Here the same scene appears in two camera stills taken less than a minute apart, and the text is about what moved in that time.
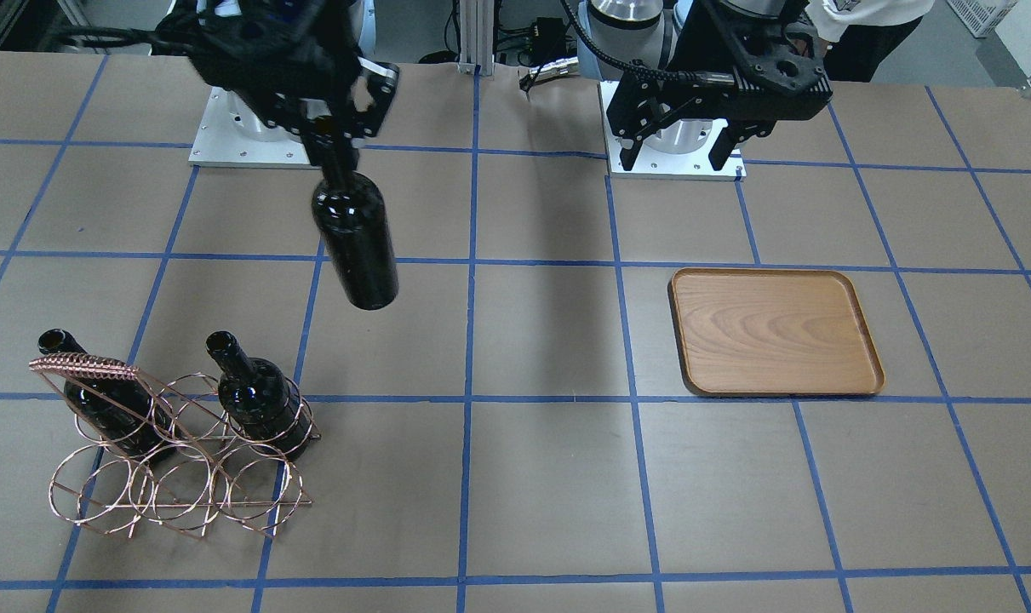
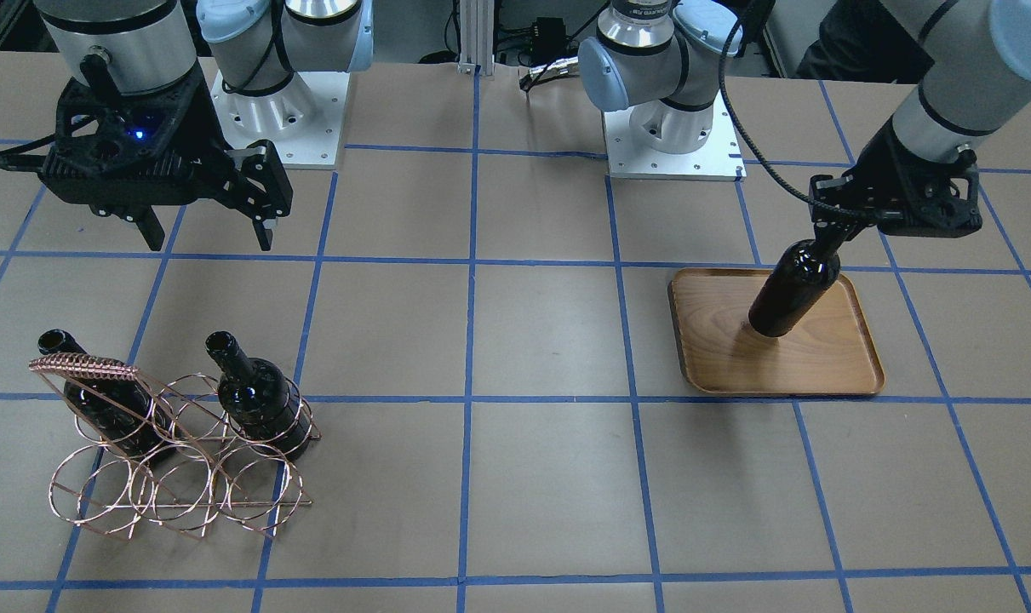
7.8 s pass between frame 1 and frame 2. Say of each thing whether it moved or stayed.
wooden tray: stayed
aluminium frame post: stayed
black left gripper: moved
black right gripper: moved
